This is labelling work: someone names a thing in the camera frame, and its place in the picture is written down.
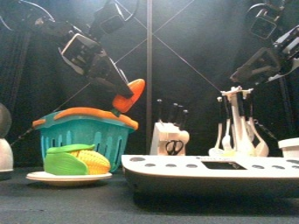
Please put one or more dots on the orange toy carrot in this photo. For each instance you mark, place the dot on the orange toy carrot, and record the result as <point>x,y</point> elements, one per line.
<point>129,96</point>

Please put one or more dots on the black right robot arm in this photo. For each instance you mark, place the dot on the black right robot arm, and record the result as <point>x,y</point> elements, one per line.
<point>290,11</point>

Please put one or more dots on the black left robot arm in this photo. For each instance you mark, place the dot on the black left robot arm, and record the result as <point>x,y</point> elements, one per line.
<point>47,24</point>

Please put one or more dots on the teal basket orange rim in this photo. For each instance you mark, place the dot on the teal basket orange rim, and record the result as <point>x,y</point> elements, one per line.
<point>85,129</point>

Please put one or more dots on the white utensil rack stand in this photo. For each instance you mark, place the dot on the white utensil rack stand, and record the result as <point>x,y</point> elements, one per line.
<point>235,116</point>

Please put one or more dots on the white knife block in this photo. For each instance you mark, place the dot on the white knife block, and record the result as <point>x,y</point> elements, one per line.
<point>163,137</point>

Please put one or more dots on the yellow toy corn green husk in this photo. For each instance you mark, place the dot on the yellow toy corn green husk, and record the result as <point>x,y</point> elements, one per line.
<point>83,162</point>

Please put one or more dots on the black scissors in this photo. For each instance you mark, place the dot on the black scissors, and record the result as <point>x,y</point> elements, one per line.
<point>173,147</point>

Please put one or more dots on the white round plate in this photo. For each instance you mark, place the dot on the white round plate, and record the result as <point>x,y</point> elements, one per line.
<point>68,178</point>

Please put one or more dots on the white cup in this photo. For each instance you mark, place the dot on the white cup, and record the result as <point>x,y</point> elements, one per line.
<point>290,147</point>

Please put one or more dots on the grey white rounded appliance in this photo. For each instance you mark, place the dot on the grey white rounded appliance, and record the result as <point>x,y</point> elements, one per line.
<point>4,151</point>

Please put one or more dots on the white toy stove top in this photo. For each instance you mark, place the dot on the white toy stove top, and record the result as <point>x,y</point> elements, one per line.
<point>210,175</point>

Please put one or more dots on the grey vertical frame pole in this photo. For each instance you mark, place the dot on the grey vertical frame pole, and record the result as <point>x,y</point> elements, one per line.
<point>148,73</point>

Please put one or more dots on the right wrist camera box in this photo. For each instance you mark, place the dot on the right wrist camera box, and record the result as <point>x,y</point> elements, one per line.
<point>263,24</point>

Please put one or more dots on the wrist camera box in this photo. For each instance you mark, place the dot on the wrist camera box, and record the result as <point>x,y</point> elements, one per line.
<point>263,24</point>
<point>108,19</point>

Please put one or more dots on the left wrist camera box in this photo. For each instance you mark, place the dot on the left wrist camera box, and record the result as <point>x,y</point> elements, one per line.
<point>108,19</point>

